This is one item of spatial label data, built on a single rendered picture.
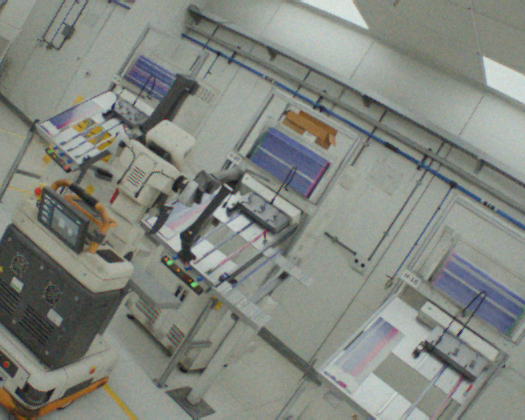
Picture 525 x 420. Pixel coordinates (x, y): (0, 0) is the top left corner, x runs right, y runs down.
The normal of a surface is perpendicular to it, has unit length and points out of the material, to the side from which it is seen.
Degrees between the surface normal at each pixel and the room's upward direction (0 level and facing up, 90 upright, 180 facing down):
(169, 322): 90
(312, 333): 90
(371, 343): 45
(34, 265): 90
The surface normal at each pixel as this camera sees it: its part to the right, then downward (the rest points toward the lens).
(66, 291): -0.27, -0.03
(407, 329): 0.06, -0.71
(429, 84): -0.46, -0.16
